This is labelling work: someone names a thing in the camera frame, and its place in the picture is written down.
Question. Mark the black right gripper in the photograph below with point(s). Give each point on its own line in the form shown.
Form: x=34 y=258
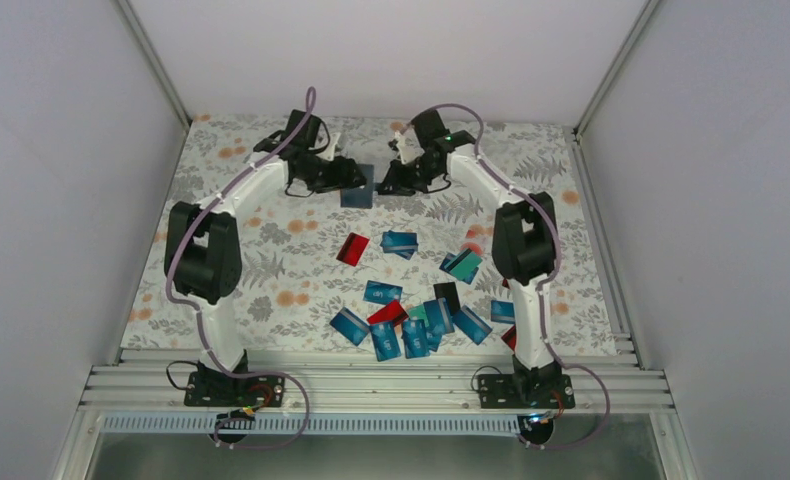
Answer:
x=395 y=179

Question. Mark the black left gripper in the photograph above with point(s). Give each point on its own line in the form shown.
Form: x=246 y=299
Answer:
x=341 y=176

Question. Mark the blue denim card holder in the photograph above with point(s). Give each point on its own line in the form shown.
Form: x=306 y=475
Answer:
x=360 y=197

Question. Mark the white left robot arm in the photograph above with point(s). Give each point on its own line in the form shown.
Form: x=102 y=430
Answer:
x=203 y=259

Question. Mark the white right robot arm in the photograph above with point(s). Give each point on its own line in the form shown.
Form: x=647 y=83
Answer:
x=526 y=248

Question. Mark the blue card with silver stripe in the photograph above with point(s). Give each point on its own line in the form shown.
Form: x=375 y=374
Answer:
x=402 y=244

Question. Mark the red card with black stripe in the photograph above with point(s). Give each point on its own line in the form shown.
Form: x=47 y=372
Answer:
x=352 y=249

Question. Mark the blue card under teal card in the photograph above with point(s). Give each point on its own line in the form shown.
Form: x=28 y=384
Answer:
x=444 y=266

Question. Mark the teal green card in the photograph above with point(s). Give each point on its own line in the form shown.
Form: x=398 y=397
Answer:
x=463 y=265

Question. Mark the blue card with logo centre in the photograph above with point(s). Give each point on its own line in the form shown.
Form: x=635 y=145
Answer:
x=381 y=293

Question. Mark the red card centre pile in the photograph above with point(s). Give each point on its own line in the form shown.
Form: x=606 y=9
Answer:
x=392 y=313

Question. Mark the blue striped card pile centre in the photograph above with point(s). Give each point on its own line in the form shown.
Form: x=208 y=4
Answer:
x=438 y=317

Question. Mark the blue card left front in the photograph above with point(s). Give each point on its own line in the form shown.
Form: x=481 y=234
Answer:
x=350 y=326

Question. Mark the blue logo card front right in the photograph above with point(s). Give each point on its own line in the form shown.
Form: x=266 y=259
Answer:
x=414 y=336

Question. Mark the blue card lower right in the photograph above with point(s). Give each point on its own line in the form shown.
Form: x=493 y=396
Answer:
x=502 y=312

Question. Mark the blue card right of pile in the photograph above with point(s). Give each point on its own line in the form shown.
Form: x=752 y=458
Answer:
x=471 y=324

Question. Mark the red card lower right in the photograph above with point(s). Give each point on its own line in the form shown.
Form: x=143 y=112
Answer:
x=509 y=337

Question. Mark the floral patterned table mat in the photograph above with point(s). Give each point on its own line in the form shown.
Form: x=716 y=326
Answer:
x=292 y=284

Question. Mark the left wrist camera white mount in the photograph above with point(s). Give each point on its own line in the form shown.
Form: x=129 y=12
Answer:
x=332 y=146

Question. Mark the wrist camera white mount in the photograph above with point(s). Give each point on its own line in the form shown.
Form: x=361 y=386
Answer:
x=406 y=150
x=332 y=146

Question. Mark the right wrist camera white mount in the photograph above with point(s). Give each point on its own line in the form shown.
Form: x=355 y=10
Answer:
x=406 y=150

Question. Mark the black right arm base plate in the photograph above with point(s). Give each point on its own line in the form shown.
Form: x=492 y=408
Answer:
x=499 y=391

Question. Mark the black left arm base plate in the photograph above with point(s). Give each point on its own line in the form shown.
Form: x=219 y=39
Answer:
x=209 y=388

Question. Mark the grey slotted cable duct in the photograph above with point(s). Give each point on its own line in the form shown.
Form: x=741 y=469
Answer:
x=502 y=425

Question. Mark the aluminium rail frame front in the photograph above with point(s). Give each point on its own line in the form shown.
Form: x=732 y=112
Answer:
x=358 y=383

